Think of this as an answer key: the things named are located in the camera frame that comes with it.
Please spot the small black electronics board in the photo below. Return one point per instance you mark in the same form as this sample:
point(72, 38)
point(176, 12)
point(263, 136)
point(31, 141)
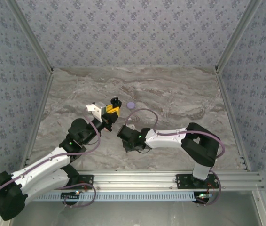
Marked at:
point(70, 196)
point(203, 196)

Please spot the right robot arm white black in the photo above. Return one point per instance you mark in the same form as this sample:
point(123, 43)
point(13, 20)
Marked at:
point(201, 143)

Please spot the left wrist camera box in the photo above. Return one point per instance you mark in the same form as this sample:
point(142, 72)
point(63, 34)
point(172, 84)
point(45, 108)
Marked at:
point(99, 108)

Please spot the aluminium table side rail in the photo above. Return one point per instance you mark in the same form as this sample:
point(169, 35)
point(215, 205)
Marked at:
point(223, 91)
point(45, 91)

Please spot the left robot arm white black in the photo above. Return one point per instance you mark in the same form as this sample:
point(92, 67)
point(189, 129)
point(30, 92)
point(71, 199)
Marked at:
point(6, 195)

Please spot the black earbud charging case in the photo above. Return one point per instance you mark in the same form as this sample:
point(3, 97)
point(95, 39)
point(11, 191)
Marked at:
point(115, 101)

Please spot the aluminium mounting rail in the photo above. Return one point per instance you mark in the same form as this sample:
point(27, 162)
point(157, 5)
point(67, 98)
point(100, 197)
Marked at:
point(133, 181)

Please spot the aluminium frame post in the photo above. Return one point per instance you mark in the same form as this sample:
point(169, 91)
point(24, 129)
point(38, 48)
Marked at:
point(236, 35)
point(31, 35)

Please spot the purple earbud charging case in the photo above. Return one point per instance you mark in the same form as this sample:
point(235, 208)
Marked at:
point(130, 105)

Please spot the grey metal panel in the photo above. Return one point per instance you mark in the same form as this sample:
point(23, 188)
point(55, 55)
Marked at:
point(133, 215)

